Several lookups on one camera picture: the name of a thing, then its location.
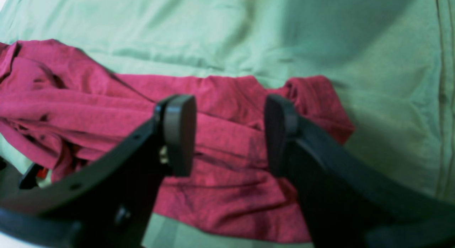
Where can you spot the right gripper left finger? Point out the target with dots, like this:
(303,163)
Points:
(109,203)

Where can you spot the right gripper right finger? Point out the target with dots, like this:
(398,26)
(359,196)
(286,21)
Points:
(345,203)

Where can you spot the red T-shirt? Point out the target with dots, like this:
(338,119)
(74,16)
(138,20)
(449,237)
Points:
(63,110)

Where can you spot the green table cloth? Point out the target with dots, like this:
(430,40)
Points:
(391,61)

